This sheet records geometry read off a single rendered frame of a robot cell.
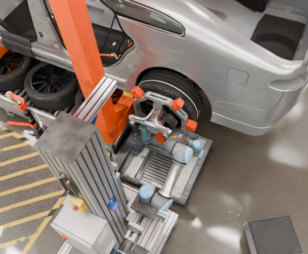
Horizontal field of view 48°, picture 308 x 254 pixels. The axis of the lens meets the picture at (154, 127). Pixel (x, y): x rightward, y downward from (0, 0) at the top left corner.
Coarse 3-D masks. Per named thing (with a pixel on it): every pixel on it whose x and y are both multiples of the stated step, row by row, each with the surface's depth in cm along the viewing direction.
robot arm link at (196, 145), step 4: (192, 140) 296; (196, 140) 293; (188, 144) 295; (192, 144) 294; (196, 144) 291; (200, 144) 291; (192, 148) 295; (196, 148) 292; (200, 148) 294; (196, 152) 298
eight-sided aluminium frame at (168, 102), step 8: (144, 96) 310; (152, 96) 308; (160, 96) 307; (136, 104) 328; (168, 104) 303; (136, 112) 340; (176, 112) 308; (184, 112) 311; (184, 120) 312; (176, 128) 340; (184, 128) 322
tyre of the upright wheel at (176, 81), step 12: (156, 72) 320; (168, 72) 314; (144, 84) 316; (156, 84) 308; (180, 84) 309; (192, 84) 315; (168, 96) 308; (180, 96) 304; (192, 96) 312; (192, 108) 312
